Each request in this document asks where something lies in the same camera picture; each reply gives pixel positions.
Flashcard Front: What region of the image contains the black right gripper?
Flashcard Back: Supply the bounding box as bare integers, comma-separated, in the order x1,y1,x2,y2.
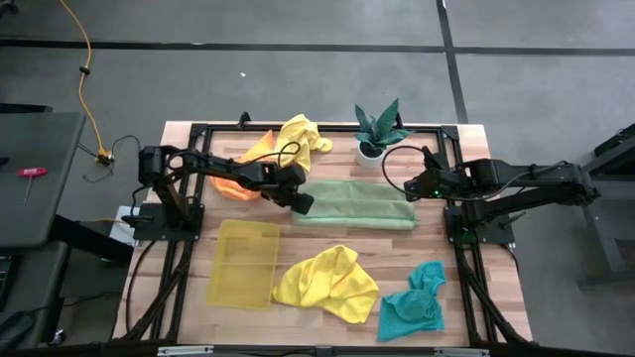
403,146,470,203

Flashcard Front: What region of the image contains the orange microfiber towel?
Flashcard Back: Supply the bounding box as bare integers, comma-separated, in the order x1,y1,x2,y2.
210,129,277,202

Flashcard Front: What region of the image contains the green microfiber towel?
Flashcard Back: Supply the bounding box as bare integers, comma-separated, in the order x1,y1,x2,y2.
291,179,417,231

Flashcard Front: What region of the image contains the yellow microfiber towel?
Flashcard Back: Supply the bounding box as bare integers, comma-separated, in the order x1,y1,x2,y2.
271,244,381,324
273,113,334,174

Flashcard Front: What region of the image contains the teal microfiber towel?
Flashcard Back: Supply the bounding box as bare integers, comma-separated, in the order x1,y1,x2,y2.
376,261,447,343

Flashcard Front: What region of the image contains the potted plant in white pot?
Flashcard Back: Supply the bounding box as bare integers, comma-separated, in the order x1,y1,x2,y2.
353,97,414,169

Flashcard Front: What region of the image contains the yellow translucent plastic bin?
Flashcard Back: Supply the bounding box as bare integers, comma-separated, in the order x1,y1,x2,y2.
206,219,282,311

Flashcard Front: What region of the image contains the dark metal cart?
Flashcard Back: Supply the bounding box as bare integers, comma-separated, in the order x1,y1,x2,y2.
545,122,635,289

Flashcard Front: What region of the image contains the white power box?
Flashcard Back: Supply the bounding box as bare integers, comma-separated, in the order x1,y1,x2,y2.
109,205,141,248

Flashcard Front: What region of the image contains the grey side table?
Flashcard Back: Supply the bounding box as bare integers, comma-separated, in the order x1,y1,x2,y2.
0,102,86,249

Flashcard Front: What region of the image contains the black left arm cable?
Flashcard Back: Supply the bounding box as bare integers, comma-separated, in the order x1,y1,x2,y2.
166,141,303,173

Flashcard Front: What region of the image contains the black aluminium table frame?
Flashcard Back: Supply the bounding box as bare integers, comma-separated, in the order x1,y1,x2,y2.
111,112,535,346

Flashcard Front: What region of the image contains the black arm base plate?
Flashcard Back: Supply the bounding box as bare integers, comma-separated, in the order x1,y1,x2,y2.
444,205,516,245
132,201,205,243

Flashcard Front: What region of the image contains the thin black floor cable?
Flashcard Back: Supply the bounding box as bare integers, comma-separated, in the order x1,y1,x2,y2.
78,134,155,183

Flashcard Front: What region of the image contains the silver metal bracket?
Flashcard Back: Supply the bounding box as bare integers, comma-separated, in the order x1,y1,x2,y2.
434,347,491,357
157,345,215,357

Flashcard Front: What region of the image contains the yellow extension cable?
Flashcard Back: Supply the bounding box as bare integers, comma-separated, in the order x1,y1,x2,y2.
58,0,116,168

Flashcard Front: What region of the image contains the red-handled hex key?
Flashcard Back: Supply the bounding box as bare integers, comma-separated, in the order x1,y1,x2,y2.
17,167,50,204

